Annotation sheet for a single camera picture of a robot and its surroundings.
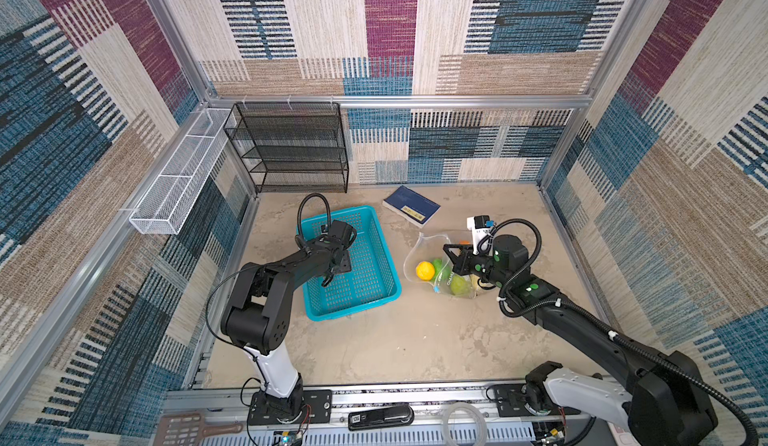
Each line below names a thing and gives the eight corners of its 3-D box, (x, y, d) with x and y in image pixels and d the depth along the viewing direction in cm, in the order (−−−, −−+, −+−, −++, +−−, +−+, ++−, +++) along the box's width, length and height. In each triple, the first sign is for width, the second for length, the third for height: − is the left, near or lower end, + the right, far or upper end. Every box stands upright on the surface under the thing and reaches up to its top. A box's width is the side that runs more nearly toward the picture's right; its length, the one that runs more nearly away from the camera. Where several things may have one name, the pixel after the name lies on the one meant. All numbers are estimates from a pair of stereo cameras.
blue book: (382, 205, 117) (382, 201, 115) (401, 188, 123) (401, 184, 121) (421, 229, 110) (422, 225, 108) (439, 209, 116) (440, 205, 114)
